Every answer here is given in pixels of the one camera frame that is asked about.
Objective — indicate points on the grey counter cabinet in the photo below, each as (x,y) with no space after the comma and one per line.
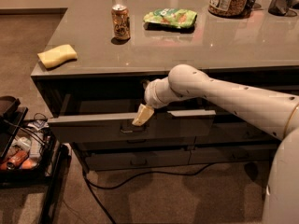
(260,50)

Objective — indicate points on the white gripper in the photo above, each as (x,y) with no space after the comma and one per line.
(150,95)

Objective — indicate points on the orange soda can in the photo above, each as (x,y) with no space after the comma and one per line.
(121,23)

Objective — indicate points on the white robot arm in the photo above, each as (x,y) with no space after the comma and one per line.
(273,112)

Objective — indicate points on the yellow sponge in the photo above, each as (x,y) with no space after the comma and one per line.
(56,56)

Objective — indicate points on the green chip bag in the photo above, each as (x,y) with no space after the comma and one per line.
(172,17)

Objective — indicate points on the grey drawer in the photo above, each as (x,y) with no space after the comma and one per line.
(132,160)
(232,154)
(112,120)
(236,132)
(162,142)

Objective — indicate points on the black cart with clutter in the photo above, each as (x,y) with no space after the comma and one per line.
(31,159)

